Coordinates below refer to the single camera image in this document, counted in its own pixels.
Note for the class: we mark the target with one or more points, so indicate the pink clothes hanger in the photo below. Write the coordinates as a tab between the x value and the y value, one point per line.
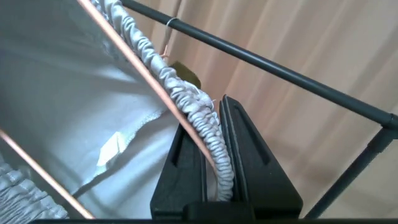
140	67
168	34

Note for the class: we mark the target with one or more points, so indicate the pale grey garment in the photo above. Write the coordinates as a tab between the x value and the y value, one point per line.
77	93

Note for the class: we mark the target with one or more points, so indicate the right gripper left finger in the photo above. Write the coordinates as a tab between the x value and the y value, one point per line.
180	186

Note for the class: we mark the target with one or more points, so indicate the black clothes rack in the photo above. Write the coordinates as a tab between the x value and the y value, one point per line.
280	70

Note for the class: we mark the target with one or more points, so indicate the green printed shirt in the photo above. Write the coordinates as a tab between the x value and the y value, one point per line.
186	74

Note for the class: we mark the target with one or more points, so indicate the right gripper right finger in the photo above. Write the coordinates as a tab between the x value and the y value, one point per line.
264	186

